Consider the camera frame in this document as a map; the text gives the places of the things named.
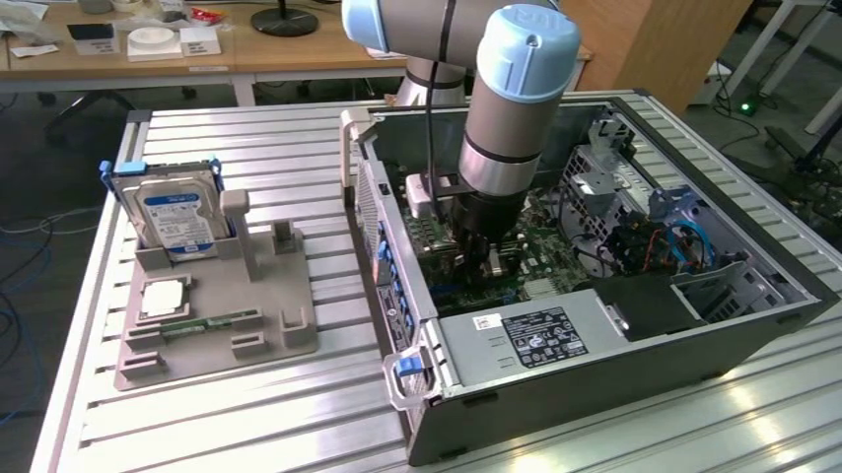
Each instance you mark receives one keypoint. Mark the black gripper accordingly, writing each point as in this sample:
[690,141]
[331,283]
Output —
[490,217]

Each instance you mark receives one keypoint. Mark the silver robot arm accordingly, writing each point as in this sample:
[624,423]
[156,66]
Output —
[506,123]

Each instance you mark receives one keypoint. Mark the green motherboard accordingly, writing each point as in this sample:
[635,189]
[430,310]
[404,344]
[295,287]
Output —
[552,256]

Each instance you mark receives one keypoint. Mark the metal disk bay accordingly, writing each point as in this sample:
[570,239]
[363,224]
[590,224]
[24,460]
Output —
[591,192]

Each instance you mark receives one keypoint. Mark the blue expansion slot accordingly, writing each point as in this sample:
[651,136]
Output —
[439,288]

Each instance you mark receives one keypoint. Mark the silver chipset heat sink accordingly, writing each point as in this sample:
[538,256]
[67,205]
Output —
[542,290]

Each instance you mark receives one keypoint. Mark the grey power supply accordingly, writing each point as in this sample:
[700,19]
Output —
[474,355]

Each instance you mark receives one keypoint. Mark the grey case latch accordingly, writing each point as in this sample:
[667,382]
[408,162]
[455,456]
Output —
[351,123]

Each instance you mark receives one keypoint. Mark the black plastic shroud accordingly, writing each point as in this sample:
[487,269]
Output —
[647,305]

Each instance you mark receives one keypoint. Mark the black open PC case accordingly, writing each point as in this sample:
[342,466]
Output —
[591,394]

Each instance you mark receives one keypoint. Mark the wooden cabinet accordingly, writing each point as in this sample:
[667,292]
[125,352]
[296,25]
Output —
[644,49]

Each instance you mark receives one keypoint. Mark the device with green light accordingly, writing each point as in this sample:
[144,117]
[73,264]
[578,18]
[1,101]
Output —
[745,106]

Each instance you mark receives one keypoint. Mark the green RAM stick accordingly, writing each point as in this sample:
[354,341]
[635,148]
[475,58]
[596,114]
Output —
[197,326]

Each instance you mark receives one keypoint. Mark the black round monitor stand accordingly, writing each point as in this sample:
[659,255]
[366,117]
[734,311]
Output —
[284,22]

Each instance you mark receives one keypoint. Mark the grey parts rack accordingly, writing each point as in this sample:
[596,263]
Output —
[216,364]

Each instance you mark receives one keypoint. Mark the silver CPU chip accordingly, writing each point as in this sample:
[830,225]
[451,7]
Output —
[163,298]

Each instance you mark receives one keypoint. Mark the small white labelled box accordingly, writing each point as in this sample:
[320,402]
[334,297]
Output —
[199,44]

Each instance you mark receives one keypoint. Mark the red packet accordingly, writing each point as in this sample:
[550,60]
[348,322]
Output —
[204,16]

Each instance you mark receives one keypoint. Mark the white box with round hollow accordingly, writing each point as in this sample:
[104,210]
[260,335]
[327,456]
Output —
[155,47]

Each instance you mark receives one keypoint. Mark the black office chair base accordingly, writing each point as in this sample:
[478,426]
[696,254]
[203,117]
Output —
[85,103]

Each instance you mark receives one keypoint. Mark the white box with black top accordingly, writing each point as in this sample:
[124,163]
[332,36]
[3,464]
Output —
[95,44]

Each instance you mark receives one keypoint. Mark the wooden desk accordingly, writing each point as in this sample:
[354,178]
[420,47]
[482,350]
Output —
[65,69]

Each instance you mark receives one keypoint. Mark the white paper slip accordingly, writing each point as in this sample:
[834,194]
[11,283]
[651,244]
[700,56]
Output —
[32,50]

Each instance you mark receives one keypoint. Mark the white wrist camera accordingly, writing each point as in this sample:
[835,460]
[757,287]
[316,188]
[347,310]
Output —
[419,194]

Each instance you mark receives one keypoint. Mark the hard disk with blue bracket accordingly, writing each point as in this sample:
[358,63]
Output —
[173,217]

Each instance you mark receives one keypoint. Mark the white table frame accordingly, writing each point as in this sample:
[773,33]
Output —
[769,86]

